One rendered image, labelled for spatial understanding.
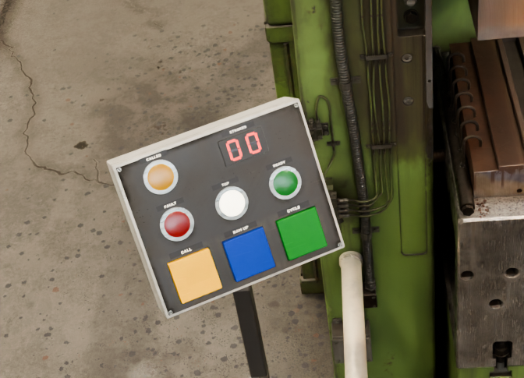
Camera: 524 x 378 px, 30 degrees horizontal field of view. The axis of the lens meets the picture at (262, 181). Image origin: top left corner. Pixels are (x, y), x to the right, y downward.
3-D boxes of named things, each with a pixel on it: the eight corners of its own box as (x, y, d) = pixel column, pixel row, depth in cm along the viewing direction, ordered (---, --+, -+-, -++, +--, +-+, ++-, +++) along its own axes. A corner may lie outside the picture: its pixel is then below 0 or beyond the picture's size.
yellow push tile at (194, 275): (222, 288, 167) (209, 247, 165) (182, 304, 165) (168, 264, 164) (220, 285, 169) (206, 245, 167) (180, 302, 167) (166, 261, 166)
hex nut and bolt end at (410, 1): (419, 28, 177) (419, -6, 172) (404, 30, 177) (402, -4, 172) (418, 20, 179) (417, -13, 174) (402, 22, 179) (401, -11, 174)
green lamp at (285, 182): (299, 197, 168) (297, 178, 165) (273, 199, 169) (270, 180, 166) (299, 185, 171) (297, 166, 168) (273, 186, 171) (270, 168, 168)
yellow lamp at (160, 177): (175, 192, 162) (171, 172, 159) (148, 193, 163) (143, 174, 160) (177, 179, 164) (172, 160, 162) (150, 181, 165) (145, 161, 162)
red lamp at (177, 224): (192, 238, 164) (187, 220, 161) (164, 240, 164) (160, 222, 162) (193, 225, 166) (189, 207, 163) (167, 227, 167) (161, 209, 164)
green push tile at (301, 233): (327, 246, 172) (315, 206, 170) (289, 261, 170) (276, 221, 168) (324, 244, 173) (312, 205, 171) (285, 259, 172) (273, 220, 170)
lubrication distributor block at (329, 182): (349, 235, 207) (345, 188, 198) (320, 237, 208) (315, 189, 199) (348, 224, 210) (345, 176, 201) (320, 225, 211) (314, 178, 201)
